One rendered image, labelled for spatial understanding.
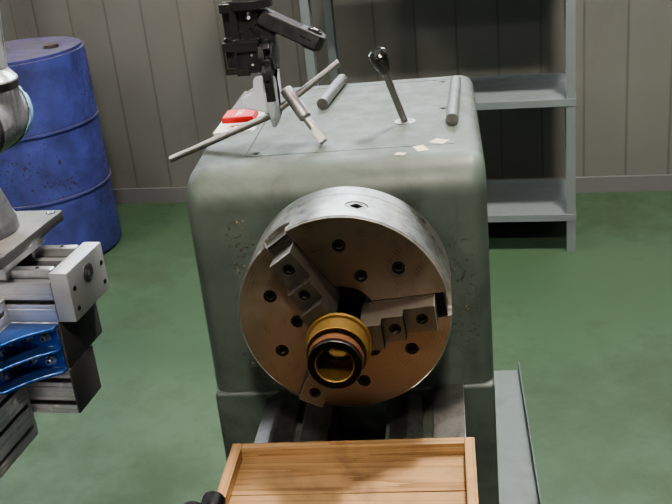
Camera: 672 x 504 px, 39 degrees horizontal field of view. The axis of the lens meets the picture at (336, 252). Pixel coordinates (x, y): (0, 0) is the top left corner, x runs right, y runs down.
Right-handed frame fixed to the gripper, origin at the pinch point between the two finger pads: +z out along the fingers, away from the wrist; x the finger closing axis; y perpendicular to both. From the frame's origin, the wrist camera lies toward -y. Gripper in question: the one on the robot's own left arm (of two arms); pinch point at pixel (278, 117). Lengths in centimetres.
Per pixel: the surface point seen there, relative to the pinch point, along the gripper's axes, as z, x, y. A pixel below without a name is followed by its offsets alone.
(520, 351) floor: 130, -148, -49
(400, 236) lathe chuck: 10.0, 32.0, -20.9
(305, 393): 32.5, 36.0, -5.2
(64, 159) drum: 77, -250, 147
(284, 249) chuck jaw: 10.6, 32.8, -4.4
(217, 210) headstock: 10.0, 16.5, 8.8
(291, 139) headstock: 4.5, -1.7, -1.4
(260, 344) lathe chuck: 26.1, 32.0, 1.4
